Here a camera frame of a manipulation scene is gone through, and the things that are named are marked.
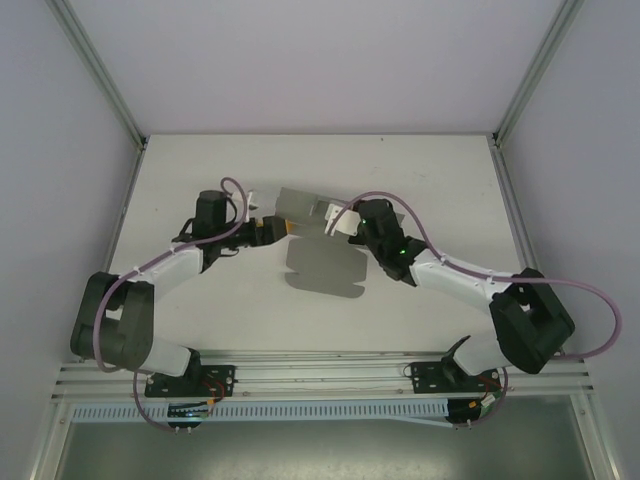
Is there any grey cloth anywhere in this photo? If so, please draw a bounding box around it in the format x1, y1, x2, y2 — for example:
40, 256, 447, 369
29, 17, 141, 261
273, 186, 372, 301

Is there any right arm base electronics board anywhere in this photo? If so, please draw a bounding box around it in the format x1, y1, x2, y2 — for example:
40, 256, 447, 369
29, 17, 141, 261
447, 397, 501, 431

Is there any left arm base electronics board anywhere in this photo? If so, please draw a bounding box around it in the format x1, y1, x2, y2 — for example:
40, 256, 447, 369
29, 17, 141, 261
166, 399, 214, 435

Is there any grey metal lower panel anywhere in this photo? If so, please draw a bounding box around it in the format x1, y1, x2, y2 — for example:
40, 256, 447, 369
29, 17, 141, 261
59, 422, 609, 480

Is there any left aluminium table side rail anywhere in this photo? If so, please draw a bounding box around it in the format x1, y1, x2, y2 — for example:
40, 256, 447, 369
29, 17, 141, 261
97, 144, 147, 281

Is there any aluminium table side rail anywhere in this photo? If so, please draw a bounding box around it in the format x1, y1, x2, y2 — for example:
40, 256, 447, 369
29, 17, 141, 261
489, 144, 589, 361
97, 144, 147, 281

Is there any right aluminium table side rail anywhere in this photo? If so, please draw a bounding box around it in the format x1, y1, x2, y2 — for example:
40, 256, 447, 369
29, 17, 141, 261
489, 144, 589, 361

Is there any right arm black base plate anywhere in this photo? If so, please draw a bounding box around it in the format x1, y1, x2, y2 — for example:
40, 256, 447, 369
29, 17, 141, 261
409, 360, 503, 396

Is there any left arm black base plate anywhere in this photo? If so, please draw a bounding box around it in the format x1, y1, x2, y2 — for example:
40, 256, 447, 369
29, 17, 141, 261
144, 364, 237, 400

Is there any aluminium mounting rail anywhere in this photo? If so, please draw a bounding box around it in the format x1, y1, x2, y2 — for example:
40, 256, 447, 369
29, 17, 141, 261
49, 349, 599, 401

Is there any white slotted cable duct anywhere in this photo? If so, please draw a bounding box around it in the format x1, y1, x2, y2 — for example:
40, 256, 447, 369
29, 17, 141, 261
72, 397, 454, 426

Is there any left aluminium frame post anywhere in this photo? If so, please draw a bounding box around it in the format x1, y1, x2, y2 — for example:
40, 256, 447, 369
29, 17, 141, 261
48, 0, 150, 151

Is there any aluminium frame post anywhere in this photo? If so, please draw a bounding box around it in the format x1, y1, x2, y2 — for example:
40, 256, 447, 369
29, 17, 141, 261
492, 0, 587, 147
48, 0, 150, 151

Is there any right aluminium frame post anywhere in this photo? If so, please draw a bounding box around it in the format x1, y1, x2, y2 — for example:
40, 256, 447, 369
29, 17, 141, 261
492, 0, 587, 147

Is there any left aluminium frame leg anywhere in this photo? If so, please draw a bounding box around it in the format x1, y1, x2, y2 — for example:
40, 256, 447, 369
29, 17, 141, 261
29, 399, 74, 480

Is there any aluminium frame leg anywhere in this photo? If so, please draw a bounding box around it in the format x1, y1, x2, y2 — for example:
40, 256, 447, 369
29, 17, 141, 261
569, 394, 632, 480
29, 399, 74, 480

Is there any right aluminium frame leg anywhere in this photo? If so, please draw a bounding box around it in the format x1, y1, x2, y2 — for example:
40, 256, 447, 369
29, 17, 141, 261
569, 394, 632, 480

